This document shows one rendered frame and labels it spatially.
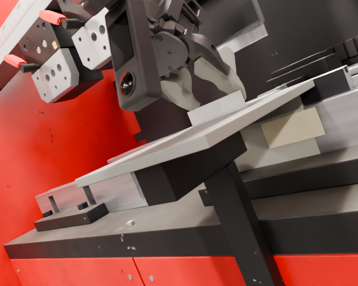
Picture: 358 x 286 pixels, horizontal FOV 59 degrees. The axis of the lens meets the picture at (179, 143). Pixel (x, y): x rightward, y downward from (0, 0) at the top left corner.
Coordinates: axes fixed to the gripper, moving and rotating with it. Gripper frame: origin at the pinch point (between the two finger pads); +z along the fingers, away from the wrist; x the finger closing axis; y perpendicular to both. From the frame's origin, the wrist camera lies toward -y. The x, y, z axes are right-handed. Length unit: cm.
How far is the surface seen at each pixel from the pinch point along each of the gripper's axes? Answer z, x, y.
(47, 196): 8, 71, 1
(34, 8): -23, 37, 26
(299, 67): 16.9, -2.8, 21.2
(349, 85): 7.8, -13.8, 3.2
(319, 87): 7.0, -10.5, 3.9
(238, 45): 0.2, -1.5, 11.5
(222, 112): -0.4, -1.2, -1.7
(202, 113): -1.1, 1.8, -1.3
